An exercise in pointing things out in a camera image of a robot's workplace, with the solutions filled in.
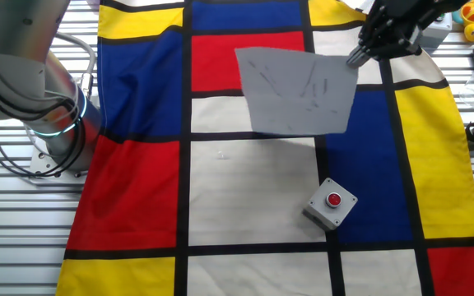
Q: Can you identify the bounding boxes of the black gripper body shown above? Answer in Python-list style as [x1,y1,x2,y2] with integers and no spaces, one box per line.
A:
[374,0,468,46]

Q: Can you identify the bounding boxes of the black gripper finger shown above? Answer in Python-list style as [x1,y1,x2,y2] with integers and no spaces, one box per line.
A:
[346,4,388,69]
[351,26,424,69]

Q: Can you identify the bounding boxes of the white paper sheet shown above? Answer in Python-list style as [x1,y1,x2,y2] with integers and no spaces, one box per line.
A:
[235,46,360,136]

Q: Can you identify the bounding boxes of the grey green button box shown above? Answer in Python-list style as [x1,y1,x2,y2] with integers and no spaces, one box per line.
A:
[420,12,454,50]

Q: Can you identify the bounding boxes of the yellow toy duck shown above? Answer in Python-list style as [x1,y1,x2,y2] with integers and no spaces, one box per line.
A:
[453,0,474,43]

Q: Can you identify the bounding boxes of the grey red button box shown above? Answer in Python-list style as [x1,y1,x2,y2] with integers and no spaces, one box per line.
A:
[301,177,359,231]

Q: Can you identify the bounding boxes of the colour block tablecloth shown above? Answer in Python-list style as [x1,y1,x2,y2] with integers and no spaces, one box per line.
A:
[54,0,474,296]

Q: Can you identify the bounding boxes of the thick grey robot cable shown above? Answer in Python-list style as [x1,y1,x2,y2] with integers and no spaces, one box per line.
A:
[53,31,98,99]

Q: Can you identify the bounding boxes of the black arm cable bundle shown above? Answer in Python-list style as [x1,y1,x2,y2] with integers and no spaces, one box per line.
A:
[0,61,88,181]

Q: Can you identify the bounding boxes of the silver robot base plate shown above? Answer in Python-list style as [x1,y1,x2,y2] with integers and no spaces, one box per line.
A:
[29,139,90,181]

